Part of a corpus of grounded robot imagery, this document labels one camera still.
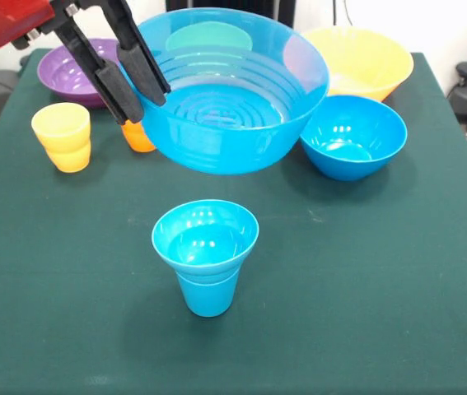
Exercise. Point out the large blue bowl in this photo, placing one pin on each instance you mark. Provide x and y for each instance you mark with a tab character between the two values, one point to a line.
352	160

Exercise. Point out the orange cup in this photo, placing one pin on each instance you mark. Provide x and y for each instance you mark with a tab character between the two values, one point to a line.
138	140

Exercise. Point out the blue cup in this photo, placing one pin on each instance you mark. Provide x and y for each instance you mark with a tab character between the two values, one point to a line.
210	298

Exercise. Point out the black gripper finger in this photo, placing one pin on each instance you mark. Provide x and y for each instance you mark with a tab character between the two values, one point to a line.
140	68

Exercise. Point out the dark green tablecloth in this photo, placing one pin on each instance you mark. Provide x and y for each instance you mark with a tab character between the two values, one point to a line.
93	308

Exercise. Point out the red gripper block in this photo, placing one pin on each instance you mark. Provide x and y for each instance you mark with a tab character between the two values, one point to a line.
6	18

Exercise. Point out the purple bowl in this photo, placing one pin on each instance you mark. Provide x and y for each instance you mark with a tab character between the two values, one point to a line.
64	78

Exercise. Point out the large yellow bowl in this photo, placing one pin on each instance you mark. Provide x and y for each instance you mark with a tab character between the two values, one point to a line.
365	61

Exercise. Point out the yellow cup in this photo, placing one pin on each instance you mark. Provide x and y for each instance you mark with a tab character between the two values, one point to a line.
66	144

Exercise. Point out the shallow blue bowl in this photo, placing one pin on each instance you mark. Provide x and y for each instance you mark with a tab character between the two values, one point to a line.
233	140

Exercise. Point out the small ribbed teal bowl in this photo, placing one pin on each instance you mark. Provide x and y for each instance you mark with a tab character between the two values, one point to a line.
206	243

